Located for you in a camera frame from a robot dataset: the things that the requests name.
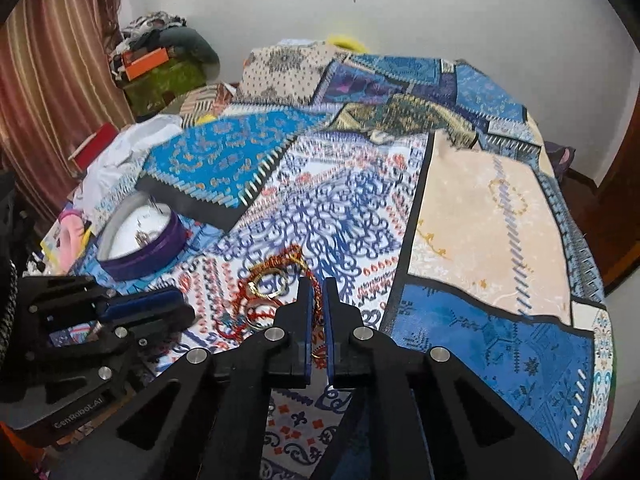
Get patchwork blanket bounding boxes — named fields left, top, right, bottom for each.
left=42, top=42, right=616, bottom=480

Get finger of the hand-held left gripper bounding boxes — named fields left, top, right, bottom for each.
left=95, top=287, right=184, bottom=322
left=112, top=304, right=197, bottom=358

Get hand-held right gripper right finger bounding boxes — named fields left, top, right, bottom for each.
left=310, top=277, right=579, bottom=480

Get wooden door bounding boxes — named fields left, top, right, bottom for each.
left=592, top=95, right=640, bottom=283

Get red book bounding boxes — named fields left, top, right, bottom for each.
left=74, top=121, right=120, bottom=173

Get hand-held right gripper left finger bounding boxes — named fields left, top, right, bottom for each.
left=50, top=276, right=314, bottom=480

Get purple round jewelry box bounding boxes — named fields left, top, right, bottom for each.
left=96, top=191, right=189, bottom=282

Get orange box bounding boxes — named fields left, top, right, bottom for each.
left=122, top=47, right=169, bottom=82

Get white cloth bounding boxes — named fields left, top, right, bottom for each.
left=75, top=114, right=185, bottom=213

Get red and gold bangles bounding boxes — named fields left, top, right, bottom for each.
left=257, top=244, right=328, bottom=361

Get beige patterned pillow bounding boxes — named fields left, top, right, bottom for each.
left=235, top=44, right=348, bottom=107

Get green patterned cloth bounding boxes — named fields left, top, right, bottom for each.
left=122, top=57, right=211, bottom=116

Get yellow object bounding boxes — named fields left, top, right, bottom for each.
left=326, top=33, right=364, bottom=52

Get pile of clothes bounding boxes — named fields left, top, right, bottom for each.
left=109, top=11, right=221, bottom=91

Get striped brown curtain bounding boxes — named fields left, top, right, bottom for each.
left=0, top=0, right=136, bottom=226

